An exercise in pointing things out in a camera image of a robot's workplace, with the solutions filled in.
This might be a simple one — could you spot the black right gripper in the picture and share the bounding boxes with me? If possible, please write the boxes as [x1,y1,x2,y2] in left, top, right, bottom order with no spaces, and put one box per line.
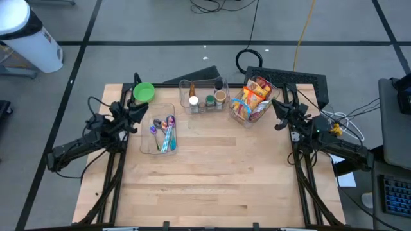
[271,98,311,131]

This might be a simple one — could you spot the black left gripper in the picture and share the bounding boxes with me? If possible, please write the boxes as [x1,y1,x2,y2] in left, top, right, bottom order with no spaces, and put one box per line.
[109,101,150,134]

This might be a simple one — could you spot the lime chili shrimp ramen packet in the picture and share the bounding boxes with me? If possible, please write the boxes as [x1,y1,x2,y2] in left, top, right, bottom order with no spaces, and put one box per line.
[249,99,274,122]

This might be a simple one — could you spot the purple spoon green handle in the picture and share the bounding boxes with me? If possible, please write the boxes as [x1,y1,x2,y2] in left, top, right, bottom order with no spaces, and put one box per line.
[149,125,161,151]

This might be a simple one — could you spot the iridescent spoon green handle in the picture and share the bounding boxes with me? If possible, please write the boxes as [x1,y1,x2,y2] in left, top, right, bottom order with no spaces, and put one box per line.
[160,120,177,151]

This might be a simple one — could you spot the yellow ramen packet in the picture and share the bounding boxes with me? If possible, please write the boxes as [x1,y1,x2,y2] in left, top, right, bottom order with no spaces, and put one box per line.
[246,79,269,97]

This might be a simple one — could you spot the blue ramen packet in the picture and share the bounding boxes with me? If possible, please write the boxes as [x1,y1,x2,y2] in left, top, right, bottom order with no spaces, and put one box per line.
[231,97,253,120]

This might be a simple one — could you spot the purple iridescent spoon teal handle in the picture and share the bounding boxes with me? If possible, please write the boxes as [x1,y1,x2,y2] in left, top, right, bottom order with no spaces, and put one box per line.
[167,114,177,151]

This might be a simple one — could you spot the silver cap spice jar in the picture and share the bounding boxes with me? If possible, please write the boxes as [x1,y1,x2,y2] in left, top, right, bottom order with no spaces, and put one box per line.
[188,96,200,114]

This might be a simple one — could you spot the tan lid jar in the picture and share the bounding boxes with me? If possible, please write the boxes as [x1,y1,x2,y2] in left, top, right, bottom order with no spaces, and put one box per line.
[214,90,227,110]

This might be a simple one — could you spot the green plastic bowl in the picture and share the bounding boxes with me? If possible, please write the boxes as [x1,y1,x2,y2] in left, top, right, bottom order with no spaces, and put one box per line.
[132,81,156,103]

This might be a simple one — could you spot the clear plastic bin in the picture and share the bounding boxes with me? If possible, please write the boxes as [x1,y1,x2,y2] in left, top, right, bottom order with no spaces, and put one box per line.
[228,75,281,128]
[179,76,231,116]
[139,102,178,157]

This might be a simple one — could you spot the black perforated case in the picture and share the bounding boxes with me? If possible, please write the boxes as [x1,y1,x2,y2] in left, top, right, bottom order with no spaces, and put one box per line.
[244,65,330,110]

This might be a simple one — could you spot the black desk leg bar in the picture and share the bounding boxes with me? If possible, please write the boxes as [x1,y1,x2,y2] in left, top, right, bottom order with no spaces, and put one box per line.
[333,144,385,177]

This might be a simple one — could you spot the white paper sheet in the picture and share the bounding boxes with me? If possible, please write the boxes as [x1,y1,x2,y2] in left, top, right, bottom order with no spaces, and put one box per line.
[329,153,357,189]

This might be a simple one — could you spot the grey desk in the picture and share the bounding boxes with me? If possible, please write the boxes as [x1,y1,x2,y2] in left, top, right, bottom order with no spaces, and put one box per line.
[371,78,411,231]

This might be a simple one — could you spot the black desktop device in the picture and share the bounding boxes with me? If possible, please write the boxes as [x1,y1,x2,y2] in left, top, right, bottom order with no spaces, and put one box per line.
[390,73,411,116]

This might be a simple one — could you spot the white trash bin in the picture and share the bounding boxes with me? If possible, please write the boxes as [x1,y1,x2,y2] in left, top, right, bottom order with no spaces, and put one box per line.
[0,0,64,74]

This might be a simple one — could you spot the grey desk foot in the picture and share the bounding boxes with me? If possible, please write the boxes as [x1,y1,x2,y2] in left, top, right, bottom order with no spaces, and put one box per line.
[27,0,77,6]
[0,64,38,80]

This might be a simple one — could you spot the black equipment piece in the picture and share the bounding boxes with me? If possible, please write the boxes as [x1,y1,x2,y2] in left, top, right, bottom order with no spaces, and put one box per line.
[0,99,13,124]

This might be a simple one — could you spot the backlit black keyboard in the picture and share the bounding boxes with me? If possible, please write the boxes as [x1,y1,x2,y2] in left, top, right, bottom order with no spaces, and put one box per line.
[380,175,411,219]

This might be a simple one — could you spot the black coiled cable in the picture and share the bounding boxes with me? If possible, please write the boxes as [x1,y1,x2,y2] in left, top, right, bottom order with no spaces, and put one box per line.
[235,0,264,75]

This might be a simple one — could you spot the black triangular frame base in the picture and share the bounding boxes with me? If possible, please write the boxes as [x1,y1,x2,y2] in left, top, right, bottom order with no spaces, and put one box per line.
[163,65,222,85]

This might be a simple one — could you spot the white cable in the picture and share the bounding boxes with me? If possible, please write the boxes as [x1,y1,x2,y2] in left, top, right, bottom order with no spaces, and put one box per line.
[320,110,366,142]

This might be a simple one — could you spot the thin black cable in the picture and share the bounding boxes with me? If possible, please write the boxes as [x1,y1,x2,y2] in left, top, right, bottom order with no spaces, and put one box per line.
[56,147,110,184]

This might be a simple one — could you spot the yellow cable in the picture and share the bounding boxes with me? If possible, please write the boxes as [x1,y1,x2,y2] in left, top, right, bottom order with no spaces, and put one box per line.
[292,0,317,72]

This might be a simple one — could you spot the tangled black cables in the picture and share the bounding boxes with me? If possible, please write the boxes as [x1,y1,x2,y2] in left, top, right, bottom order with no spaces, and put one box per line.
[189,0,258,15]

